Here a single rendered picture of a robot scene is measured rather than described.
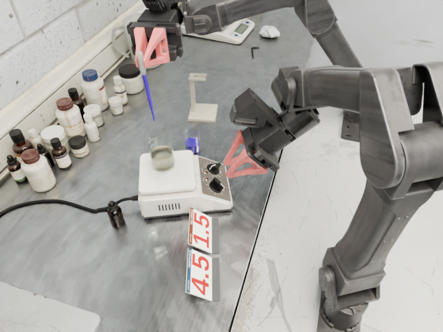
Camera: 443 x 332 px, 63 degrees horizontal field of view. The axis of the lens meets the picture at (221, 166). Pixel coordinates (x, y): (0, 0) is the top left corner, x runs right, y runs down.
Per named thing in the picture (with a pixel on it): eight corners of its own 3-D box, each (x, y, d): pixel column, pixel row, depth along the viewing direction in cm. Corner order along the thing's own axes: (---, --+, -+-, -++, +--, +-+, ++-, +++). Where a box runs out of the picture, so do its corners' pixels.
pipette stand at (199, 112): (217, 106, 111) (217, 68, 102) (215, 122, 105) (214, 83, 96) (191, 105, 111) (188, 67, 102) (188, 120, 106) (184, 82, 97)
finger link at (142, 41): (159, 47, 61) (174, 23, 68) (119, 45, 62) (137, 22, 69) (166, 82, 66) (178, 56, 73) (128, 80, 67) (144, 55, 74)
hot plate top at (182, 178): (192, 151, 84) (192, 149, 84) (196, 190, 76) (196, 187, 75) (140, 156, 83) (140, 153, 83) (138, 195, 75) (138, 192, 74)
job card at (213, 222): (218, 218, 81) (218, 207, 78) (219, 253, 74) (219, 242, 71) (190, 219, 80) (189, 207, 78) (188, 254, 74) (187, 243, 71)
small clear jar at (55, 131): (45, 149, 97) (36, 130, 92) (66, 141, 99) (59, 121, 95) (53, 161, 93) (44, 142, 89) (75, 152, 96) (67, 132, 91)
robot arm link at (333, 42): (358, 106, 98) (298, 17, 78) (349, 92, 103) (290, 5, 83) (380, 91, 96) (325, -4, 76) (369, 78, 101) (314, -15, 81)
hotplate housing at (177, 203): (225, 171, 91) (225, 147, 85) (233, 212, 82) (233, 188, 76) (135, 179, 89) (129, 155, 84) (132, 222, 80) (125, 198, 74)
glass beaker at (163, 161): (162, 178, 78) (157, 151, 72) (146, 166, 80) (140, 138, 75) (183, 165, 81) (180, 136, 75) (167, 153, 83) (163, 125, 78)
